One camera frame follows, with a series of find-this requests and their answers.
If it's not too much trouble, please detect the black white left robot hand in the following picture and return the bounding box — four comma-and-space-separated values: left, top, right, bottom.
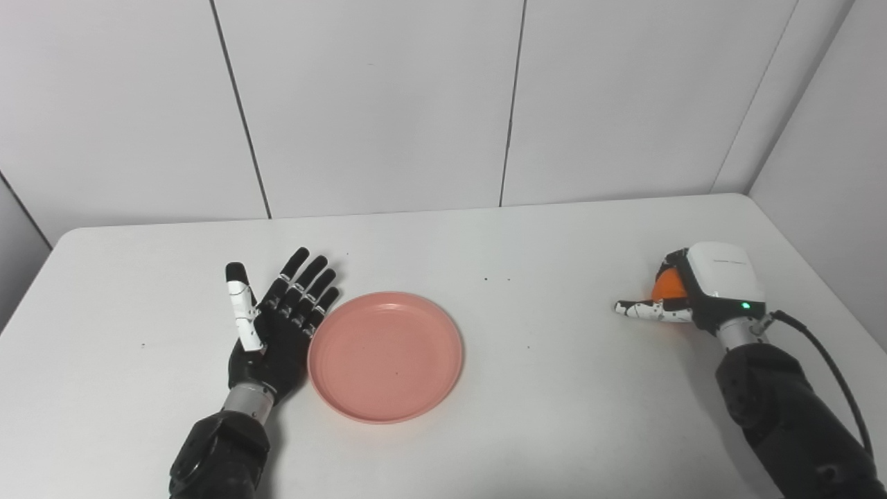
225, 247, 341, 401

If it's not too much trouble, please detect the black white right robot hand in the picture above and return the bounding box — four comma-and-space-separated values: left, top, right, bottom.
614, 241, 767, 333

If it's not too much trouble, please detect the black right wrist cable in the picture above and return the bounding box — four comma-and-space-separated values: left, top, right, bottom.
762, 310, 875, 459

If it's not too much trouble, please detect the orange fruit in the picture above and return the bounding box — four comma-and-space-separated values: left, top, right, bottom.
651, 268, 689, 303

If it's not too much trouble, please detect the pink round plate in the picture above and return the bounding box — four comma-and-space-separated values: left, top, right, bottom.
307, 291, 464, 425

